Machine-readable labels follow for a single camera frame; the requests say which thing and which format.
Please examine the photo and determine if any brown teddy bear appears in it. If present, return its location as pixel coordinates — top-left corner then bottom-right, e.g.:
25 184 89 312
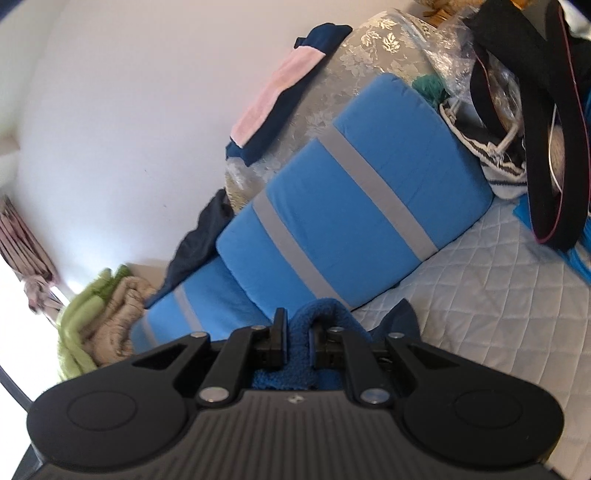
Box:
416 0 485 22

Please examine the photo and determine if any dark navy garment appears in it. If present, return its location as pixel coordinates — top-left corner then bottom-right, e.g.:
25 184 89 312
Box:
145 188 235 308

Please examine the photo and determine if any turquoise cloth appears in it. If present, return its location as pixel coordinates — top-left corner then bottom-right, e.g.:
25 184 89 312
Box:
514 194 591 283

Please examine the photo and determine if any white quilted bed cover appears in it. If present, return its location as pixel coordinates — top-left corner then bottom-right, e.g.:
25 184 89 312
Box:
350 198 591 464

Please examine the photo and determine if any clear plastic bag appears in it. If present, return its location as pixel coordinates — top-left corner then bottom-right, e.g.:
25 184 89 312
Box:
424 17 528 136

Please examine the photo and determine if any beige blanket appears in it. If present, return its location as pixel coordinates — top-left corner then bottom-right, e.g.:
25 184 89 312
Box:
84 276 158 368

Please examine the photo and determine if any blue pillow with grey stripes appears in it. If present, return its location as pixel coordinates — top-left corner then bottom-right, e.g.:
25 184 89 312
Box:
216 74 495 311
130 256 274 355

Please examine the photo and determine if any navy and pink folded cloth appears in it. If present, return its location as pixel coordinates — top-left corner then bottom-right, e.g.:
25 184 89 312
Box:
225 23 353 168

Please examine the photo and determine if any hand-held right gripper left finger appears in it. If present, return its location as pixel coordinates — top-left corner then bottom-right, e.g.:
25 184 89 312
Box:
131 307 291 408

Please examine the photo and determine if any black strap bag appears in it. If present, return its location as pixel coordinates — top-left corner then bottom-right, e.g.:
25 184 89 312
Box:
464 0 591 253

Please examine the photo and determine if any pink patterned curtain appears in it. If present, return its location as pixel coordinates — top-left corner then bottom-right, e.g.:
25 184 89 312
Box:
0 194 64 320

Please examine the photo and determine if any green cloth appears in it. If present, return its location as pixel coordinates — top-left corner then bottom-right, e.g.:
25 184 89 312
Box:
56 264 136 385

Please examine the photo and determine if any blue and navy fleece jacket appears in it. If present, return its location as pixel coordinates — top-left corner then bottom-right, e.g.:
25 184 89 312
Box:
252 299 422 392

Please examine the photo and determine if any silver floral bundle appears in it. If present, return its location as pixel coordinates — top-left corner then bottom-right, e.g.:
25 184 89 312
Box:
224 8 445 216

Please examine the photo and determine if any teal yarn tuft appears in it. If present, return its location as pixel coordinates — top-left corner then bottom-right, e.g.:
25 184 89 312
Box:
412 75 452 110

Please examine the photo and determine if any dark frame bar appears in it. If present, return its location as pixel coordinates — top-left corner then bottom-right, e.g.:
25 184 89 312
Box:
0 364 34 459

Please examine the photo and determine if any striped tote bag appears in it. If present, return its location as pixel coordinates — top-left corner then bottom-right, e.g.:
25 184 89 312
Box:
438 98 530 200

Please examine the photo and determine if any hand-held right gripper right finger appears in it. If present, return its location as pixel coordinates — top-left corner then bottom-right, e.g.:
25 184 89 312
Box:
308 323 462 409

